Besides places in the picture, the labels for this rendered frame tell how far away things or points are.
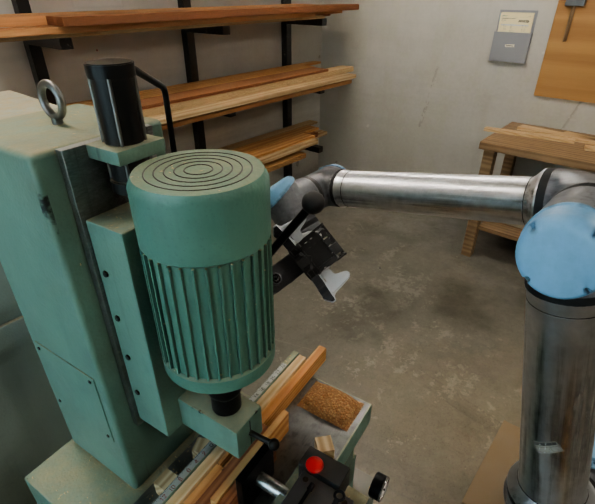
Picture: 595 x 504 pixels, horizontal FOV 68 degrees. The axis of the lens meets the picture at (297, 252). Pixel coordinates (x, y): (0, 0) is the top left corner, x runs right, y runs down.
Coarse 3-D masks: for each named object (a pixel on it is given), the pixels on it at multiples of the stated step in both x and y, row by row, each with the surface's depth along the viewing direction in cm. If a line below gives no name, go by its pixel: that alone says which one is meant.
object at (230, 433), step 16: (192, 400) 78; (208, 400) 78; (192, 416) 79; (208, 416) 76; (224, 416) 75; (240, 416) 75; (256, 416) 77; (208, 432) 78; (224, 432) 74; (240, 432) 74; (224, 448) 77; (240, 448) 75
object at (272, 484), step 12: (264, 444) 79; (264, 456) 78; (252, 468) 75; (264, 468) 79; (240, 480) 73; (252, 480) 76; (264, 480) 77; (276, 480) 77; (240, 492) 75; (252, 492) 78; (276, 492) 75
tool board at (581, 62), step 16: (560, 0) 280; (576, 0) 273; (592, 0) 270; (560, 16) 283; (576, 16) 278; (592, 16) 273; (560, 32) 286; (576, 32) 281; (592, 32) 276; (560, 48) 290; (576, 48) 284; (592, 48) 279; (544, 64) 299; (560, 64) 293; (576, 64) 288; (592, 64) 282; (544, 80) 303; (560, 80) 297; (576, 80) 291; (592, 80) 285; (544, 96) 306; (560, 96) 300; (576, 96) 294; (592, 96) 289
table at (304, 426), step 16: (304, 416) 96; (368, 416) 99; (288, 432) 92; (304, 432) 92; (320, 432) 92; (336, 432) 92; (352, 432) 92; (288, 448) 89; (304, 448) 89; (336, 448) 89; (352, 448) 94; (288, 464) 86; (272, 496) 81
